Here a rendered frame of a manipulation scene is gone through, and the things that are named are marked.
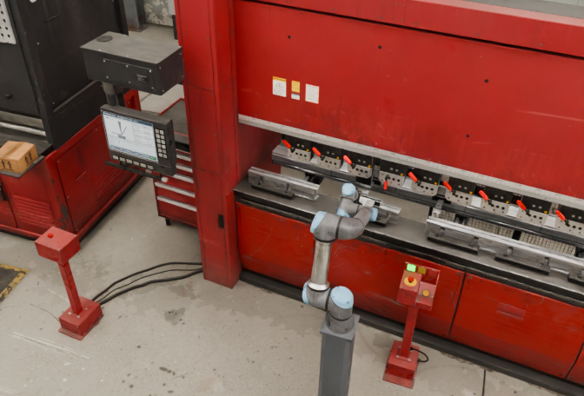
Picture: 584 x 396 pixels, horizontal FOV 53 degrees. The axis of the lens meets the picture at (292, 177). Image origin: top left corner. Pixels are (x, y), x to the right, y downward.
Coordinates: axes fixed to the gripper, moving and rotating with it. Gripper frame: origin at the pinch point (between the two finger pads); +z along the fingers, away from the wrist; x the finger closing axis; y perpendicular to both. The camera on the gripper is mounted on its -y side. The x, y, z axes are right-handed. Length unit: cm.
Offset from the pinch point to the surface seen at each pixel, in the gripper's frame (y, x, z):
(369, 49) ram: 70, 3, -70
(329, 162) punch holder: 20.3, 21.4, -9.9
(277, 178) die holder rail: 6, 58, 11
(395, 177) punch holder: 20.6, -20.5, -12.5
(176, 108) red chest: 46, 167, 42
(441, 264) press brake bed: -18, -57, 17
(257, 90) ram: 46, 70, -38
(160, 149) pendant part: -9, 105, -61
